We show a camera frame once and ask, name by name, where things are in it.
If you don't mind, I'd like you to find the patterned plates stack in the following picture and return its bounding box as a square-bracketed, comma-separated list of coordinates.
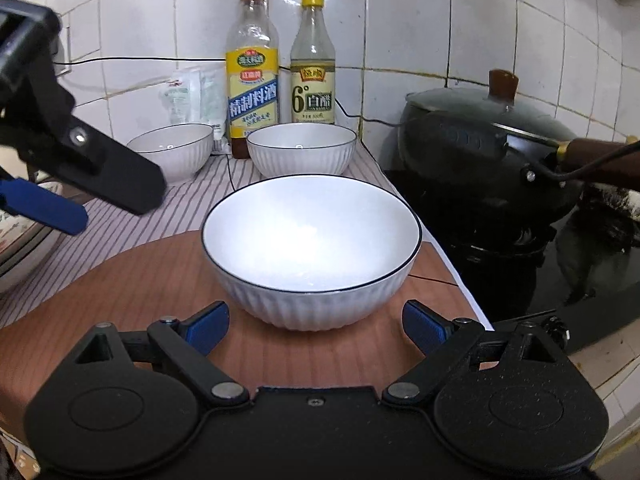
[1, 214, 60, 292]

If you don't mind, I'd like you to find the plastic seasoning packet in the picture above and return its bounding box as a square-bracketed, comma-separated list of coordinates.
[160, 64, 231, 155]

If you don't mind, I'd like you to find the black gas stove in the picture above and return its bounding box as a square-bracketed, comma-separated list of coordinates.
[386, 170, 639, 352]

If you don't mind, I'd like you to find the thin black cable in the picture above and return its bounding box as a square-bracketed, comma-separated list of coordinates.
[52, 55, 459, 288]

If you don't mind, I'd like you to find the black wok with lid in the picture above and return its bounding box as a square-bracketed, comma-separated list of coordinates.
[398, 70, 639, 223]

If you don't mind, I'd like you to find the cooking wine bottle yellow label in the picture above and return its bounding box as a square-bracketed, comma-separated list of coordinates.
[226, 0, 280, 159]

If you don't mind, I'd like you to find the white vinegar bottle yellow cap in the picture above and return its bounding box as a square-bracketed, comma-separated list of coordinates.
[290, 0, 336, 125]

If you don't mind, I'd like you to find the large white ribbed bowl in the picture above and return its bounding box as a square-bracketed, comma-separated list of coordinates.
[201, 174, 422, 332]

